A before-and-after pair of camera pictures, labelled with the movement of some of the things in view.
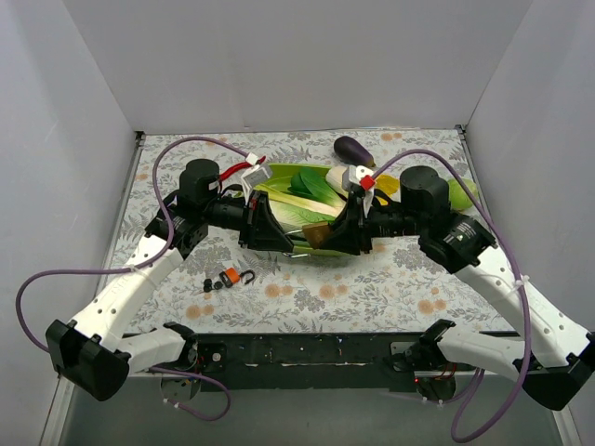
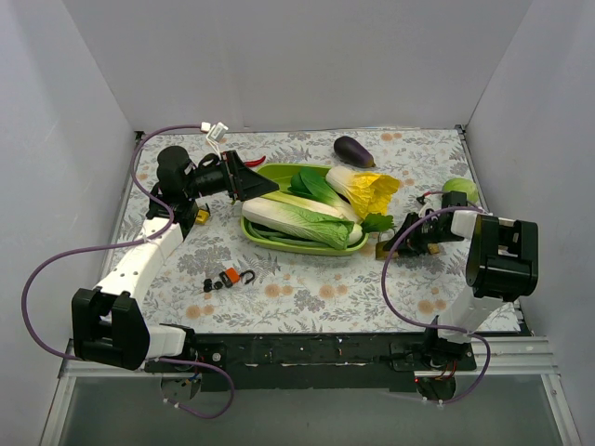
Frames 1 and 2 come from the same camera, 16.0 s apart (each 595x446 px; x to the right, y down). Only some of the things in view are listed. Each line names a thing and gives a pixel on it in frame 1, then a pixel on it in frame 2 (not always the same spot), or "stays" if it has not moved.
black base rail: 297,363 stays
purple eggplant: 350,150 stays
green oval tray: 279,176 stays
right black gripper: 363,229 to 416,230
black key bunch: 208,286 stays
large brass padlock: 315,233 to 383,255
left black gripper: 251,223 to 233,175
